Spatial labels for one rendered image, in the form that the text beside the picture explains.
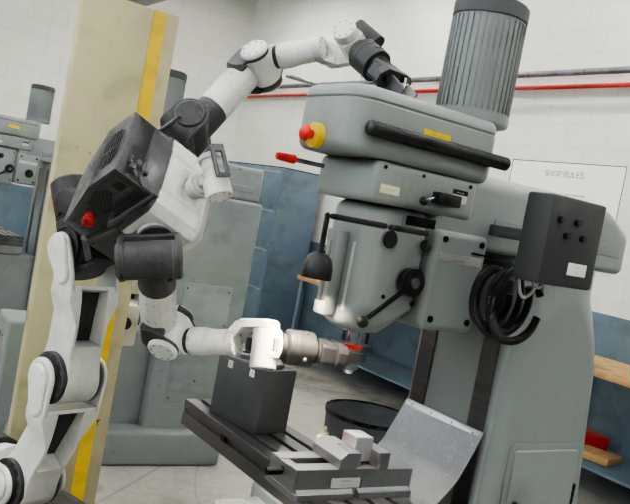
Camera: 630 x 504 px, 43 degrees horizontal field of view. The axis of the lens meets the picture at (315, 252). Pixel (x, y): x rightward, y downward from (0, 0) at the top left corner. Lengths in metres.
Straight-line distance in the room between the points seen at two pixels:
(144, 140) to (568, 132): 5.54
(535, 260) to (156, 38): 2.17
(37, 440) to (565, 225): 1.48
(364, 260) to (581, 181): 5.15
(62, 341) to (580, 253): 1.35
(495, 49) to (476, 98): 0.13
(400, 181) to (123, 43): 1.89
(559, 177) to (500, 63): 5.00
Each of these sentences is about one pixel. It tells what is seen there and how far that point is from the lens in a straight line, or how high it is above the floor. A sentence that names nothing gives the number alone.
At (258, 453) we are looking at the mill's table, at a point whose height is 0.92.
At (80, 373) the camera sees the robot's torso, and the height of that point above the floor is 1.04.
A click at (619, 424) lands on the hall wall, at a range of 6.57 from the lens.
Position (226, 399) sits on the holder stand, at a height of 0.99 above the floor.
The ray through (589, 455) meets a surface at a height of 0.27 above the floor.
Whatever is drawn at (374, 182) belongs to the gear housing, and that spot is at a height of 1.67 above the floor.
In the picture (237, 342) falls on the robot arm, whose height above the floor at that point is 1.23.
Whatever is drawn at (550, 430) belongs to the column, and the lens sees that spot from 2.36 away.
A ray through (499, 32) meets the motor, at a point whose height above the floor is 2.12.
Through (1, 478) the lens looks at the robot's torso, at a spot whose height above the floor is 0.71.
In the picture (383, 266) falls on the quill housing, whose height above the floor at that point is 1.48.
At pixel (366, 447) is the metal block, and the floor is 1.04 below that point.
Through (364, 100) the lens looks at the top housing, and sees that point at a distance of 1.82.
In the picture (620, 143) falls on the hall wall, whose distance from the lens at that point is 6.83.
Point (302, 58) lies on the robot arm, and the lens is 2.21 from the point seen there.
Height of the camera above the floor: 1.59
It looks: 3 degrees down
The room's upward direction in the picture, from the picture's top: 11 degrees clockwise
